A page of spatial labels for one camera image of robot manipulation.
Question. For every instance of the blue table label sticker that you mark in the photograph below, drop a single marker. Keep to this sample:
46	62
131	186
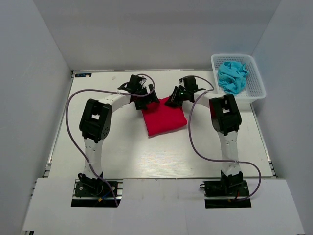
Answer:
83	75

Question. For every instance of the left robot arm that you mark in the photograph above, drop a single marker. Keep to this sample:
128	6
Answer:
95	123

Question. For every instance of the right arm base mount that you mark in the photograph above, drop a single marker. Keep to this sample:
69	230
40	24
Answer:
217	197

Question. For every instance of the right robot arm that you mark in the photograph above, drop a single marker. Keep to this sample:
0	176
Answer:
225	118

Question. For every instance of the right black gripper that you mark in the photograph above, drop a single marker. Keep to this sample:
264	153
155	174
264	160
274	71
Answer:
173	101

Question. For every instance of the blue t-shirt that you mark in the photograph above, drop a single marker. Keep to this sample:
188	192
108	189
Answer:
232	76

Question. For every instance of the white plastic basket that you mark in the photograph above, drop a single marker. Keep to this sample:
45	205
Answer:
254	88

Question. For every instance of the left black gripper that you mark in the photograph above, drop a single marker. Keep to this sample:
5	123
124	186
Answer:
150	98

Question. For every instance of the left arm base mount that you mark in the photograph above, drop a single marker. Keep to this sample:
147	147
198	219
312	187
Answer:
86	197

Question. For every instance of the red t-shirt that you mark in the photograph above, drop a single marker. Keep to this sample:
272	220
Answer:
160	118

